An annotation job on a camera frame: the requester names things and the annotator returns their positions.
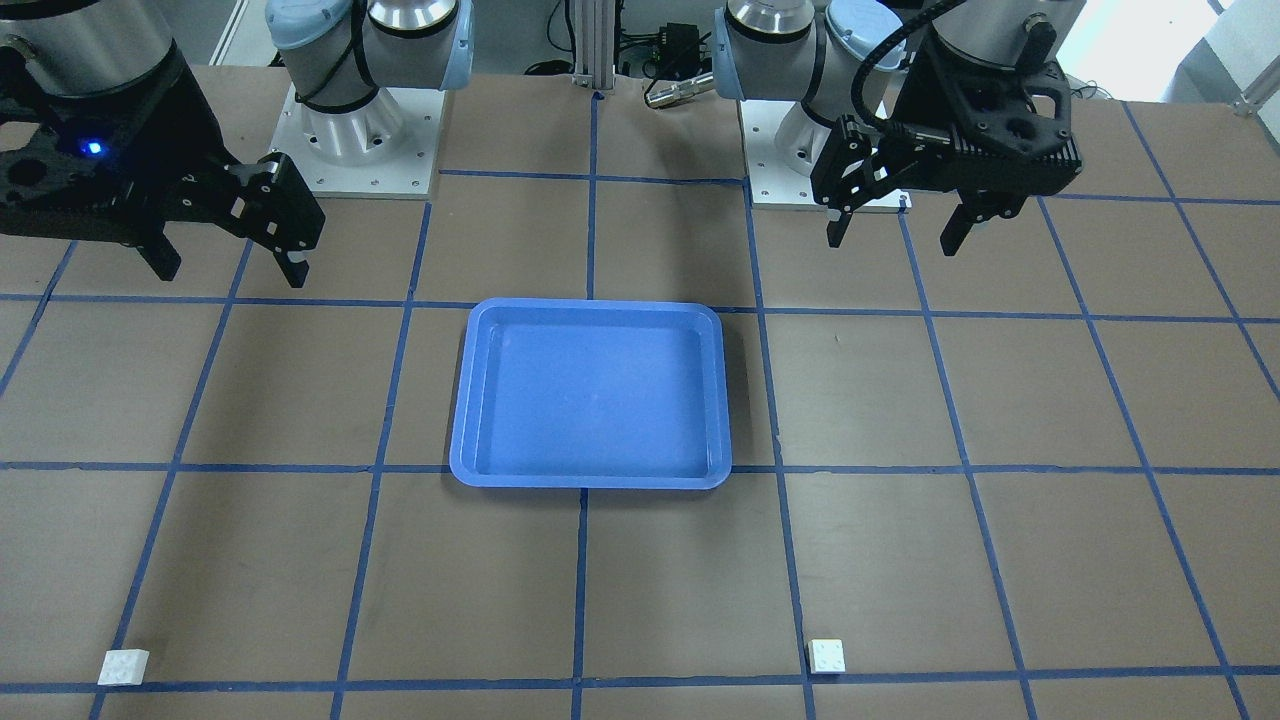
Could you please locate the aluminium frame post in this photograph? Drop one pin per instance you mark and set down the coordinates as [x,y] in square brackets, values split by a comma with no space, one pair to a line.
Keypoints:
[594,37]

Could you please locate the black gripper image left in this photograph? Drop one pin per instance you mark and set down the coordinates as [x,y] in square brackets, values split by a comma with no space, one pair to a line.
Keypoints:
[172,150]

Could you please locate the white block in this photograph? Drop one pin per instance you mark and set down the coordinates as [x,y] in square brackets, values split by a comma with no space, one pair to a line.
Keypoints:
[825,656]
[123,668]

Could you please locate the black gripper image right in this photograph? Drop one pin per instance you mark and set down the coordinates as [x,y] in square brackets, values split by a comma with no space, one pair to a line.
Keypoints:
[912,150]

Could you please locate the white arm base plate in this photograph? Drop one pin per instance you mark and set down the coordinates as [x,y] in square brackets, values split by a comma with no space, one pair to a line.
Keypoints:
[387,149]
[780,143]

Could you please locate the blue plastic tray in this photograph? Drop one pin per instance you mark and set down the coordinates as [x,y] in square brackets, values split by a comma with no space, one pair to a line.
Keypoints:
[594,394]

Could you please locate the silver cylindrical connector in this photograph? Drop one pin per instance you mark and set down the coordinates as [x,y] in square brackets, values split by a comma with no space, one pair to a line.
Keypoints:
[679,92]

